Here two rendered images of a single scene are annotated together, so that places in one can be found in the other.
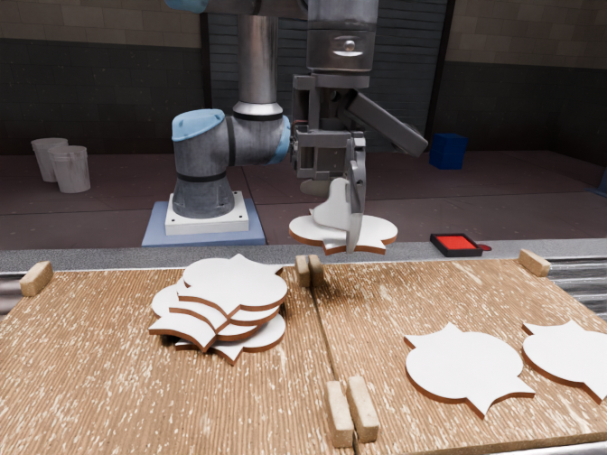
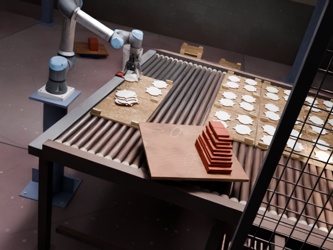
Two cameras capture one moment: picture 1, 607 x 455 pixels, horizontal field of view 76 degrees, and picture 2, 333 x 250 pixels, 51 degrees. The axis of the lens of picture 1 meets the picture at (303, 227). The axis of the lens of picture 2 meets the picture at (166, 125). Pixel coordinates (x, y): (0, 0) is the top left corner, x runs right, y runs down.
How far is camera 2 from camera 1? 231 cm
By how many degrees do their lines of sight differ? 63
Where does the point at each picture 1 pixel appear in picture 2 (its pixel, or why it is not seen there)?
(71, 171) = not seen: outside the picture
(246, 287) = (129, 93)
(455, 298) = (139, 84)
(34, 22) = not seen: outside the picture
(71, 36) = not seen: outside the picture
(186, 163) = (62, 77)
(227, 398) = (144, 106)
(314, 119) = (134, 61)
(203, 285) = (125, 95)
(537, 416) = (164, 92)
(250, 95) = (70, 49)
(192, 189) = (63, 84)
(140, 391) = (137, 110)
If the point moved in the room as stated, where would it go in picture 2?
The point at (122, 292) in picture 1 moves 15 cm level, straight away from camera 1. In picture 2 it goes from (107, 106) to (84, 103)
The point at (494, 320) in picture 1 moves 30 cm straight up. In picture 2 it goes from (147, 85) to (153, 48)
